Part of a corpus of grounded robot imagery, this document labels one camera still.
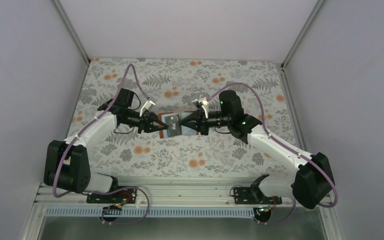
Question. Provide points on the blue slotted cable duct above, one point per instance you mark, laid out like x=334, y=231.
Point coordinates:
x=153, y=212

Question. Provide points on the black VIP credit card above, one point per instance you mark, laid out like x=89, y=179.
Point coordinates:
x=174, y=128

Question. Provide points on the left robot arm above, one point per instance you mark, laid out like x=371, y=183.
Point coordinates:
x=67, y=163

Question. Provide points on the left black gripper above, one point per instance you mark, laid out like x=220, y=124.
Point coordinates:
x=146, y=122

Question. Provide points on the aluminium rail frame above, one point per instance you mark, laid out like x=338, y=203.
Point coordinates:
x=163, y=191

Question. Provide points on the floral patterned table mat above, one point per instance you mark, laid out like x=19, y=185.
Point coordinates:
x=174, y=84

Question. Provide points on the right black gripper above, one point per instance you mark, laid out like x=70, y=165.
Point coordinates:
x=204, y=121

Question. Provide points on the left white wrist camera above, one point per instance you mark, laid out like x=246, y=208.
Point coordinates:
x=147, y=106

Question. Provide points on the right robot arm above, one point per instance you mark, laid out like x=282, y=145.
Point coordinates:
x=309, y=176

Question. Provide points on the brown leather card holder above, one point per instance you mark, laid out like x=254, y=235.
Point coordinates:
x=186, y=131

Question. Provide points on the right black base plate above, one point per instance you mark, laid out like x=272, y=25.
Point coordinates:
x=250, y=196

